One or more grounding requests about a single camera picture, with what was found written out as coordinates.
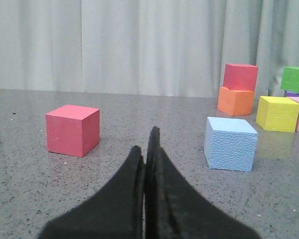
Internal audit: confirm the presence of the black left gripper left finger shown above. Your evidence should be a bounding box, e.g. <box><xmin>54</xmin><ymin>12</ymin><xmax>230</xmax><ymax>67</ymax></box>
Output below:
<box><xmin>38</xmin><ymin>146</ymin><xmax>145</xmax><ymax>239</ymax></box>

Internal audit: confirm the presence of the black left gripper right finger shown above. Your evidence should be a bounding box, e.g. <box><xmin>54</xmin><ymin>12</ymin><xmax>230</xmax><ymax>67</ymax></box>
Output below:
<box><xmin>145</xmin><ymin>126</ymin><xmax>260</xmax><ymax>239</ymax></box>

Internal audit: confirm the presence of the textured light blue foam cube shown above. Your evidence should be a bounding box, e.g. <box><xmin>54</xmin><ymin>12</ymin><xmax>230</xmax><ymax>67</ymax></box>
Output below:
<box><xmin>204</xmin><ymin>117</ymin><xmax>258</xmax><ymax>172</ymax></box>

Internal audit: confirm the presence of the pink-red foam cube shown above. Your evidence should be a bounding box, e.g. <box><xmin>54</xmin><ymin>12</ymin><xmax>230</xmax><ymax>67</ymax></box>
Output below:
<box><xmin>45</xmin><ymin>105</ymin><xmax>100</xmax><ymax>157</ymax></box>

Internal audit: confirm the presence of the orange foam cube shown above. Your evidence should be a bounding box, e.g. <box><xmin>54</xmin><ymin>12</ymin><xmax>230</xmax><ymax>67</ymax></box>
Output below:
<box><xmin>217</xmin><ymin>87</ymin><xmax>255</xmax><ymax>116</ymax></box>

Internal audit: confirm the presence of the yellow foam cube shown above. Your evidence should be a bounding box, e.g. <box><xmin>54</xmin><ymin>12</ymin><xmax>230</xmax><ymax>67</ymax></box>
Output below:
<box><xmin>256</xmin><ymin>96</ymin><xmax>299</xmax><ymax>132</ymax></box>

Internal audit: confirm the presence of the red stacked foam cube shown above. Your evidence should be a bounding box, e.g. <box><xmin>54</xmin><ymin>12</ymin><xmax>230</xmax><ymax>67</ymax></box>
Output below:
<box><xmin>223</xmin><ymin>64</ymin><xmax>259</xmax><ymax>91</ymax></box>

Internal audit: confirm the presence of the purple foam cube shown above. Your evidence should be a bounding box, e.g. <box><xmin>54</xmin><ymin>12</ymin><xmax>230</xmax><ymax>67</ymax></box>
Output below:
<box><xmin>284</xmin><ymin>91</ymin><xmax>299</xmax><ymax>97</ymax></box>

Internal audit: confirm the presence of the white curtain backdrop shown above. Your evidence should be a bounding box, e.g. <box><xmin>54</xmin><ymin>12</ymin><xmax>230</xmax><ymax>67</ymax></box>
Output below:
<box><xmin>0</xmin><ymin>0</ymin><xmax>299</xmax><ymax>97</ymax></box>

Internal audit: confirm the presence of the green foam cube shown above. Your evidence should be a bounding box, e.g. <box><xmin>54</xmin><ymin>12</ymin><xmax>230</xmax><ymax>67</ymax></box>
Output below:
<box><xmin>281</xmin><ymin>67</ymin><xmax>299</xmax><ymax>94</ymax></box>

